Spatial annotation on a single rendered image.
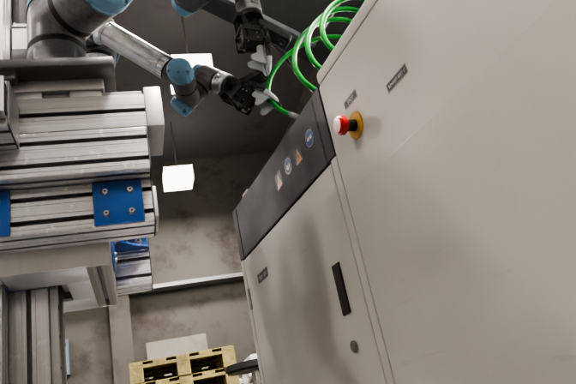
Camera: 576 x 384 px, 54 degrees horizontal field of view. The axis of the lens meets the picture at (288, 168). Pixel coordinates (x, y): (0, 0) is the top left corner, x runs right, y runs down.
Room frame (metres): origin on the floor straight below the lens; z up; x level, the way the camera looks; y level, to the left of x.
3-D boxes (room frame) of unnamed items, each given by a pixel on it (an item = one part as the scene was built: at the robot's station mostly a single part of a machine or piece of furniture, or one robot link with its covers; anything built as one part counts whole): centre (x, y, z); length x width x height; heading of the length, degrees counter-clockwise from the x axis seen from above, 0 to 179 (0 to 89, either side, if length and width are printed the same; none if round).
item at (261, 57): (1.36, 0.01, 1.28); 0.06 x 0.03 x 0.09; 115
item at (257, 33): (1.37, 0.02, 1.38); 0.09 x 0.08 x 0.12; 115
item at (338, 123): (0.93, -0.12, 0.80); 0.05 x 0.04 x 0.05; 25
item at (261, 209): (1.35, 0.03, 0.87); 0.62 x 0.04 x 0.16; 25
